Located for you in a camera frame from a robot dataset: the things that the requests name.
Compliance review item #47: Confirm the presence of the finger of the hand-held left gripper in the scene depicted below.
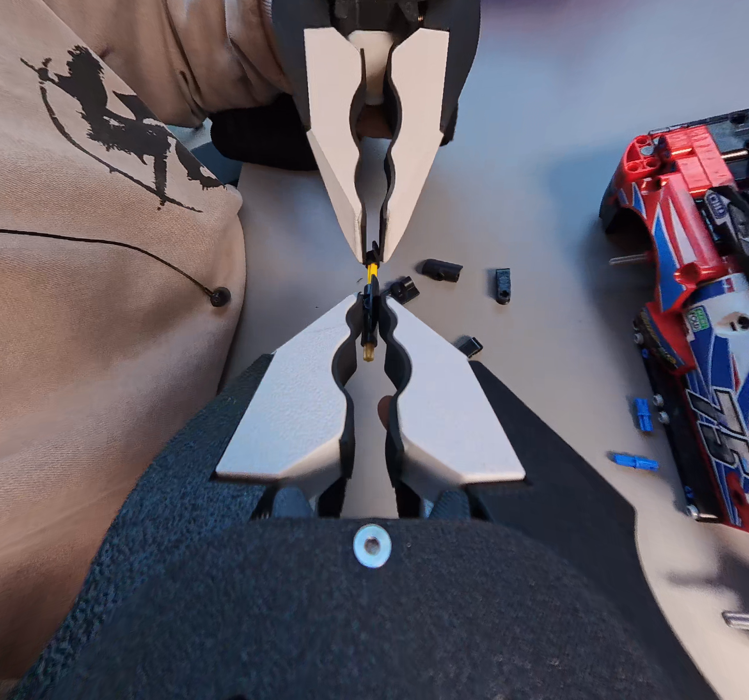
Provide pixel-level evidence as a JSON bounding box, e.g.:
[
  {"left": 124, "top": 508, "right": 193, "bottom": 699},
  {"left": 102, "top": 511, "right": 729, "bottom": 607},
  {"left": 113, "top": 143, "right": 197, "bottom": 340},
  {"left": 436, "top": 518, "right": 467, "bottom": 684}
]
[
  {"left": 380, "top": 29, "right": 450, "bottom": 262},
  {"left": 304, "top": 27, "right": 371, "bottom": 265}
]

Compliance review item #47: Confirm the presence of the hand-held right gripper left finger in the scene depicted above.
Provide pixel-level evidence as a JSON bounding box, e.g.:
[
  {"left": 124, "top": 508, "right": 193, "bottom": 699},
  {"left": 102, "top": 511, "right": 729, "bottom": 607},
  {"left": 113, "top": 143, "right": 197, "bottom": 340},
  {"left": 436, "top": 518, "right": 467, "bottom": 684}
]
[{"left": 215, "top": 293, "right": 362, "bottom": 516}]

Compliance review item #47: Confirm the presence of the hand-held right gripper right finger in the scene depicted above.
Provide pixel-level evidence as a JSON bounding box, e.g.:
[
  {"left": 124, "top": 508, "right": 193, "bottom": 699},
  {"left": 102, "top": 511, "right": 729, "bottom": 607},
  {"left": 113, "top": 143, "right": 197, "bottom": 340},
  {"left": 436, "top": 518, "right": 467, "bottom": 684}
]
[{"left": 379, "top": 296, "right": 525, "bottom": 516}]

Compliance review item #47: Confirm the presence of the yellow lego axle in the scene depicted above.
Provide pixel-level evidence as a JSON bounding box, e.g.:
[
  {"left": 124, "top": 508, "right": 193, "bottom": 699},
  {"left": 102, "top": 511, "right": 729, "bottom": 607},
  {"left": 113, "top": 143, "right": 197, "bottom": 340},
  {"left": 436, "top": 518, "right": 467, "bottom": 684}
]
[{"left": 363, "top": 255, "right": 381, "bottom": 363}]

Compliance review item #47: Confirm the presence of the red white blue lego car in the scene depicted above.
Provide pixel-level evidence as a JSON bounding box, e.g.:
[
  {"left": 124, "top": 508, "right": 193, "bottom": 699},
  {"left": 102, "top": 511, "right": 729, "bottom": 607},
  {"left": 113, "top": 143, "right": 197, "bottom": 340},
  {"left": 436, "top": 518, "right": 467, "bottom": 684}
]
[{"left": 600, "top": 109, "right": 749, "bottom": 528}]

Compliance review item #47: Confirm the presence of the black chair armrest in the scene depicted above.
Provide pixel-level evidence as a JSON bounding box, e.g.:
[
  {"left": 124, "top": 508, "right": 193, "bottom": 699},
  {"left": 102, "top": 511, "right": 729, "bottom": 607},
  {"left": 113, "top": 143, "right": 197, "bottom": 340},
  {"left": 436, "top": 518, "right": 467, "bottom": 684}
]
[{"left": 209, "top": 94, "right": 319, "bottom": 172}]

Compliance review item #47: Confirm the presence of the person's beige hoodie torso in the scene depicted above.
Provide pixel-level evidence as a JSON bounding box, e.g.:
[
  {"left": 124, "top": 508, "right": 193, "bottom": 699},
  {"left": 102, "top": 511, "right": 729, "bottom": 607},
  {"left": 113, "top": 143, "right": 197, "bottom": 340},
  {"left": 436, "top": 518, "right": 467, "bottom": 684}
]
[{"left": 0, "top": 0, "right": 247, "bottom": 683}]

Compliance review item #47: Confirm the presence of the black hoodie drawstring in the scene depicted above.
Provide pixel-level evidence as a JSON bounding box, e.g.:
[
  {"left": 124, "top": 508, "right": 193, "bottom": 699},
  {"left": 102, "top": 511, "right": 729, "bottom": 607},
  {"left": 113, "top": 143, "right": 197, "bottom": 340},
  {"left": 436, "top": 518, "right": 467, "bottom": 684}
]
[{"left": 0, "top": 230, "right": 232, "bottom": 308}]

